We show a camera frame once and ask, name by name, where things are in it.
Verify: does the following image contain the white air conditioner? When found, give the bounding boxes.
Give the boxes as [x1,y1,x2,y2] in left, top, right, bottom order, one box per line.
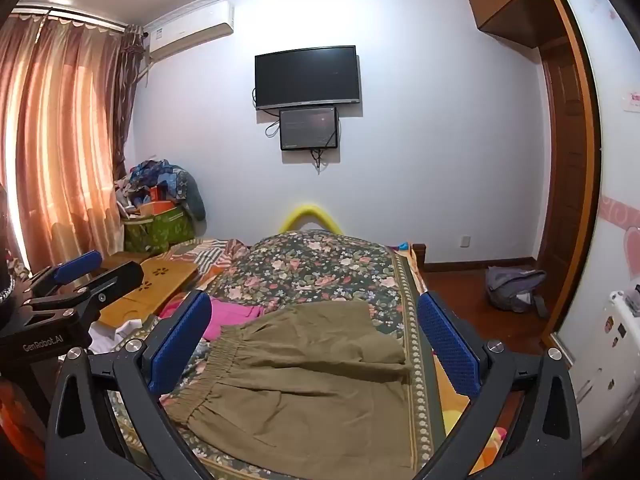
[145,1,235,58]

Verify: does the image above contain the pink cloth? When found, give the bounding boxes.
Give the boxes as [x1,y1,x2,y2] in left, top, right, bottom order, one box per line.
[159,296,266,341]

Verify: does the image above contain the wooden overhead cabinet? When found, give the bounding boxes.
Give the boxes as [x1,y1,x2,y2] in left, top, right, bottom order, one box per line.
[465,0,571,51]

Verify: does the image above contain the green storage box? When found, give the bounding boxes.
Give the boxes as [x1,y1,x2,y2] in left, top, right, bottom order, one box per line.
[122,205,196,254]

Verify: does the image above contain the olive green pants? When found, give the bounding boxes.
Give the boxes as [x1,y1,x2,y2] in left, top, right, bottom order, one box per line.
[161,300,418,480]

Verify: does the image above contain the dark floral bedspread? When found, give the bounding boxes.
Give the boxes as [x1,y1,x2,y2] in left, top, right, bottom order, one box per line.
[107,230,446,480]

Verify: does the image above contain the striped cloth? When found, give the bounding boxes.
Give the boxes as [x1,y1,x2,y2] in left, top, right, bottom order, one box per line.
[170,239,251,281]

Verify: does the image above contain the grey backpack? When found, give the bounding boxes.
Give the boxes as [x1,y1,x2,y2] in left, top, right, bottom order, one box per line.
[485,266,551,319]

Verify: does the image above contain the brown curtain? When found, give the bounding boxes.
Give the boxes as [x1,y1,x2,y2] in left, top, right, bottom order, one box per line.
[112,24,147,181]

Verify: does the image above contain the small black wall monitor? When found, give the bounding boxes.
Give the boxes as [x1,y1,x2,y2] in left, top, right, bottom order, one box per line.
[279,106,341,152]

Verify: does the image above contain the orange yellow blanket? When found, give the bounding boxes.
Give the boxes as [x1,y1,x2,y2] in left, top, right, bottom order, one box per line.
[390,242,508,476]

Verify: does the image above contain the pile of clothes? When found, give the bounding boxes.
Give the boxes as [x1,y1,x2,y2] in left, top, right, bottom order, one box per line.
[114,159,207,222]

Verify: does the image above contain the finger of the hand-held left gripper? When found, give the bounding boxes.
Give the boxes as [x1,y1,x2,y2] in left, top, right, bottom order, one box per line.
[20,250,103,296]
[25,261,145,328]

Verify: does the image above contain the white cabinet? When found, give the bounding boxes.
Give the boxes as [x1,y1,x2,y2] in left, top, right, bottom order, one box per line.
[570,284,640,466]

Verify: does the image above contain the wooden lap tray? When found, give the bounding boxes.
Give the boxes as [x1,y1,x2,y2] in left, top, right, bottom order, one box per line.
[97,254,199,331]

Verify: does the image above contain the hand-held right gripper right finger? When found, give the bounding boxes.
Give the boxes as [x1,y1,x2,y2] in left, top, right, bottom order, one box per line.
[417,291,583,480]

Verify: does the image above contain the yellow foam arc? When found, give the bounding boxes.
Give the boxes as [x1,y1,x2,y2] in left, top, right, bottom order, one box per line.
[277,203,343,235]

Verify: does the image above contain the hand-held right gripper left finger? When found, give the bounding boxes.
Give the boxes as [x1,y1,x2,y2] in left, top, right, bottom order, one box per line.
[45,290,213,480]

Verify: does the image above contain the black wall television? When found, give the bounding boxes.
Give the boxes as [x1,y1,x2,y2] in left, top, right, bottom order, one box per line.
[254,45,362,111]

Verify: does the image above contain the wooden door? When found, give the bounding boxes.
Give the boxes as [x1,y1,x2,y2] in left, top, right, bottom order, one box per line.
[537,45,601,335]

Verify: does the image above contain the orange box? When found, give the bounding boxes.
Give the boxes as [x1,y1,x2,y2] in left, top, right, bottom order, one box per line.
[135,185,173,216]

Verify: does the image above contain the pink sheer curtain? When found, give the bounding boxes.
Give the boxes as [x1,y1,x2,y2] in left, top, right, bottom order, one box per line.
[0,10,126,273]

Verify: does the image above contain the white sliding wardrobe door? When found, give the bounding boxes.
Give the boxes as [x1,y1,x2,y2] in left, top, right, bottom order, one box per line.
[550,0,640,351]

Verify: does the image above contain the white cloth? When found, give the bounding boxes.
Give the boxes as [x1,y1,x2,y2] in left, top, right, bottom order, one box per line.
[90,317,151,357]

